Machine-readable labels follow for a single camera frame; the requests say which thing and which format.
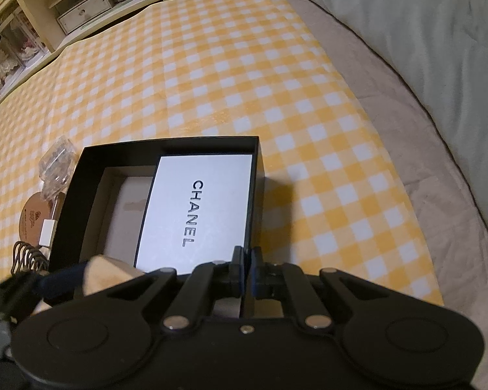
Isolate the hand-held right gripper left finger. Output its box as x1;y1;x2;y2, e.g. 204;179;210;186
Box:
105;246;245;331

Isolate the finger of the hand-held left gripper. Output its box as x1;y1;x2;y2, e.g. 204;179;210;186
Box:
24;263;88;306

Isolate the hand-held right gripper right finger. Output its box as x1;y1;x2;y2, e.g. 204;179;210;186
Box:
249;247;375;331

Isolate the pale wooden block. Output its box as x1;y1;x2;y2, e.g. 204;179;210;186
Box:
33;254;148;318

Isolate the black cardboard box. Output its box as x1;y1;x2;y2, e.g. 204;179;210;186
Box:
48;136;267;278

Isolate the clear plastic case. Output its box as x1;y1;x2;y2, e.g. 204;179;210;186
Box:
36;136;76;202

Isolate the white plug adapter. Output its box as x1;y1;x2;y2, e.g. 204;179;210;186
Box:
38;219;58;249

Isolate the round brown disc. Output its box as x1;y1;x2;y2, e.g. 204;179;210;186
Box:
18;193;66;249

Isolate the white box with black print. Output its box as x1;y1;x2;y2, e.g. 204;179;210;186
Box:
134;154;254;275

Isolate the yellow checkered cloth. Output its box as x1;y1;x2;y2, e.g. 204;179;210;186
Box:
0;0;446;308

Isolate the grey bed sheet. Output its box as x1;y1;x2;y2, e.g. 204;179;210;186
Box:
277;0;488;374

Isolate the clear case with white-dress doll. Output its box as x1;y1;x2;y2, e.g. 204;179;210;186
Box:
0;45;25;92

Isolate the clear case with red-dress doll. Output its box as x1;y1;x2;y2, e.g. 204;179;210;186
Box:
0;18;50;70

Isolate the white drawer organizer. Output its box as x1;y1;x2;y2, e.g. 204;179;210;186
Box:
48;0;115;35

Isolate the cream wooden headboard shelf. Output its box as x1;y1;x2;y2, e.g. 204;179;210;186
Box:
0;0;286;123

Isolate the grey pillow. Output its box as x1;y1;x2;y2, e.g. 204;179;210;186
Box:
280;0;488;164

